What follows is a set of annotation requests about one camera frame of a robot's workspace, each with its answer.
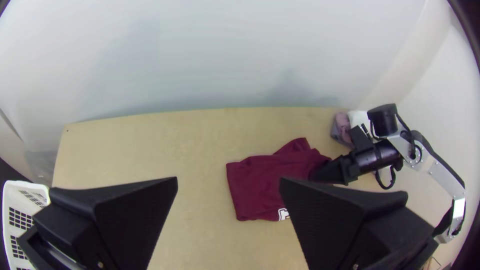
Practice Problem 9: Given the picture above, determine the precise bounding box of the pile of folded clothes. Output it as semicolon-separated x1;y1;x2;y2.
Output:
329;109;372;148

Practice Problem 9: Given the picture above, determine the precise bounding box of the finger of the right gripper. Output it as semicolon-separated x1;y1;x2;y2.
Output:
309;156;350;185

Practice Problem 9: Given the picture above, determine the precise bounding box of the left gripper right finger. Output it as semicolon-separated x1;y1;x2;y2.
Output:
279;176;440;270

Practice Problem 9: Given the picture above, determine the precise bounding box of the black cable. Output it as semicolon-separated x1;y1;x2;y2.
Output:
374;164;398;190

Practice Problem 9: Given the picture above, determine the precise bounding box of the white laundry basket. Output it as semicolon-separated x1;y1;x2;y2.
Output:
1;180;52;270

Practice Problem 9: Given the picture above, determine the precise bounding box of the maroon t-shirt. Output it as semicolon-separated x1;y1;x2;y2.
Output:
225;137;333;222

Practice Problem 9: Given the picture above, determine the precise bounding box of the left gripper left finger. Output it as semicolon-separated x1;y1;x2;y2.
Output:
16;176;179;270

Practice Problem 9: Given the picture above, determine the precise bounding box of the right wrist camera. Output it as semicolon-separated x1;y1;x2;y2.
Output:
349;124;374;152

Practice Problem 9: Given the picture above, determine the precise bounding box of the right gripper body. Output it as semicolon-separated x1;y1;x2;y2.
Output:
341;148;367;185

